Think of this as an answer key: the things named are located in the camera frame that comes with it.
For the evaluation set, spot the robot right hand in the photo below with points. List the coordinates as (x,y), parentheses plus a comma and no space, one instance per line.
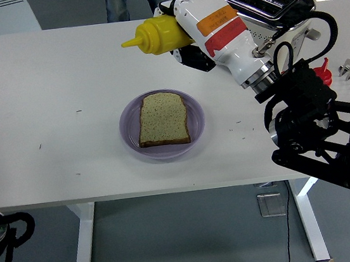
(212,14)

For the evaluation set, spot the yellow squeeze bottle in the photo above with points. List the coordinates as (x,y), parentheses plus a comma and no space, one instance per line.
(160,33)

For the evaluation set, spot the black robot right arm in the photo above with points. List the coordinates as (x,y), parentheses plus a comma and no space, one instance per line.
(301,96)

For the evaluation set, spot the bread slice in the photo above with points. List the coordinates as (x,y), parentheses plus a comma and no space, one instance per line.
(163,119)

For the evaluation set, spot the person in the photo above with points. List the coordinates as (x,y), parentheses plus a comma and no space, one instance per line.
(114,4)

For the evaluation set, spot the red squeeze bottle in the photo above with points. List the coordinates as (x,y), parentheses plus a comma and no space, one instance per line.
(323,76)

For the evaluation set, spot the purple plate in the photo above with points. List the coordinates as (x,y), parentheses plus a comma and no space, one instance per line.
(165,153)

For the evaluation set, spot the white table leg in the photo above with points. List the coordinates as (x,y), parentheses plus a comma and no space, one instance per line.
(85,244)
(307,217)

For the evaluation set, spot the metal floor outlet plate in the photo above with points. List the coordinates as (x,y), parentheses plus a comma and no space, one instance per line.
(272,205)

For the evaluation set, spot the metal under-table bracket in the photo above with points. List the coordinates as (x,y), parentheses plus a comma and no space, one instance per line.
(264,185)

